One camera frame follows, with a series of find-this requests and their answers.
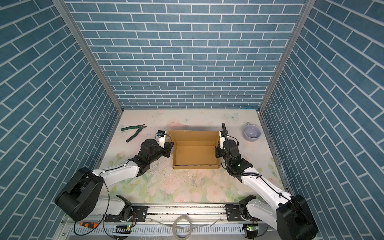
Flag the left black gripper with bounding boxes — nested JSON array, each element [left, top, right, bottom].
[[148, 140, 176, 165]]

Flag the brown cardboard box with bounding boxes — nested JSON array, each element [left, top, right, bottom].
[[169, 131, 220, 170]]

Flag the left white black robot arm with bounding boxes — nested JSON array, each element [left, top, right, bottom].
[[55, 139, 174, 222]]

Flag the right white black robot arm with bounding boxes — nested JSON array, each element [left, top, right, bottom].
[[215, 137, 319, 240]]

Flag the orange black screwdriver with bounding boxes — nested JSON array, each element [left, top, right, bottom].
[[81, 222, 99, 229]]

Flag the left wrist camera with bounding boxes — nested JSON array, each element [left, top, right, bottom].
[[155, 130, 167, 148]]

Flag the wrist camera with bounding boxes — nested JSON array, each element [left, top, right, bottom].
[[219, 131, 225, 149], [155, 130, 167, 148]]

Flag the green handled pliers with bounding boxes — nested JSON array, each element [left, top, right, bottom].
[[120, 123, 148, 143]]

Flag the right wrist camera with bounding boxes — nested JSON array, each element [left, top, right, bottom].
[[219, 131, 225, 149]]

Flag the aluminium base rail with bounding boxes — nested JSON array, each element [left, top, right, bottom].
[[59, 202, 313, 240]]

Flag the coiled grey cable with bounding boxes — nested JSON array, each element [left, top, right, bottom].
[[149, 215, 223, 240]]

